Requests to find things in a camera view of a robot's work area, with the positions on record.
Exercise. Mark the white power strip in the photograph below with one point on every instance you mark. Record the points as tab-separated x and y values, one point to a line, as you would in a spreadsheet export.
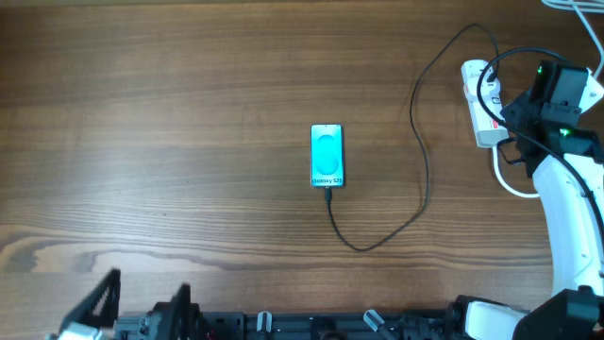
486	130

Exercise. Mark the Galaxy S25 smartphone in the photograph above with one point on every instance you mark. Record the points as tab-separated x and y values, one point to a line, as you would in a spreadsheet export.
326	156

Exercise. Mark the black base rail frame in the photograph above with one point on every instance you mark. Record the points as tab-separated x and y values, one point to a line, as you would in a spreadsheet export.
158	324

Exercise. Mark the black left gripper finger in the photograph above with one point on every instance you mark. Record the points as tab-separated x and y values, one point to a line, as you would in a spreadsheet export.
100	308
179	319

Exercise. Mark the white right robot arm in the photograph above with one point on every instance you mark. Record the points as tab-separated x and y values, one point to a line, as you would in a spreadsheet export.
565	164

